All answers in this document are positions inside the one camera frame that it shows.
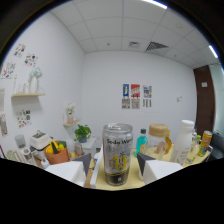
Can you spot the pink vase with flowers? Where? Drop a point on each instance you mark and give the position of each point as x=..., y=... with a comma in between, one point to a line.
x=70, y=115

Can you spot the white vase with flowers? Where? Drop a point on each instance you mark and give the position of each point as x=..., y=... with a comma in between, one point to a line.
x=34, y=83

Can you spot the small clear bottle blue cap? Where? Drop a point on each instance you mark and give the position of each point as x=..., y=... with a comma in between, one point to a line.
x=195, y=133

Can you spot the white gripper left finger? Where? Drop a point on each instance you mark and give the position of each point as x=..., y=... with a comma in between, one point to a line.
x=71, y=170

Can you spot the glass jar with cork lid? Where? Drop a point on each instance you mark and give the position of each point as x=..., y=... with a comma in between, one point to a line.
x=156, y=140

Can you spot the multicoloured wall poster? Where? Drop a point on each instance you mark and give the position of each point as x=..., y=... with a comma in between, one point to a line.
x=147, y=95

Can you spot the ceiling air vent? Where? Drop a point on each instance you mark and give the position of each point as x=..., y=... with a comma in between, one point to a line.
x=156, y=46

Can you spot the short wooden wall shelf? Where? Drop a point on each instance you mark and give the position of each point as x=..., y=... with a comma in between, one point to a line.
x=71, y=122

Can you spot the long wooden wall shelf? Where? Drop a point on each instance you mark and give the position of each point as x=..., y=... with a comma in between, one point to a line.
x=28, y=95

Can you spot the soda water can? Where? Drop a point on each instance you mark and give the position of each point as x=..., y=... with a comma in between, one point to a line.
x=117, y=153

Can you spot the green potted plant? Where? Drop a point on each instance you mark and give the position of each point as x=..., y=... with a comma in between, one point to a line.
x=82, y=132

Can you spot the amber honey bottle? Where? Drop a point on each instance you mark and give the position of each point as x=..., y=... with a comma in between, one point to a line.
x=168, y=143

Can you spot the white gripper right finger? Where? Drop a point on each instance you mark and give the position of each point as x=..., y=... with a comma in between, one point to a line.
x=156, y=168

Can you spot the blue wall poster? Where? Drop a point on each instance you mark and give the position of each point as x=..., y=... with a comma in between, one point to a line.
x=125, y=95

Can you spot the white kitchen appliance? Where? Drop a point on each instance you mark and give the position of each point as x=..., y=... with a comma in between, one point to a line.
x=40, y=141

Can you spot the large white milk bottle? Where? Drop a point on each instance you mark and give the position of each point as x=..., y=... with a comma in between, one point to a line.
x=181, y=143

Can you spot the clear bottle with green cap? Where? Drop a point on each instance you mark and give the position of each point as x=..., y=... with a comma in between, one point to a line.
x=194, y=150

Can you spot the brown door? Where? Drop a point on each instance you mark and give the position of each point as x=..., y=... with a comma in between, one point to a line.
x=203, y=100

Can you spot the red wall poster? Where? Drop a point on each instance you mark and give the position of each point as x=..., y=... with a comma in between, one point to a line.
x=135, y=95

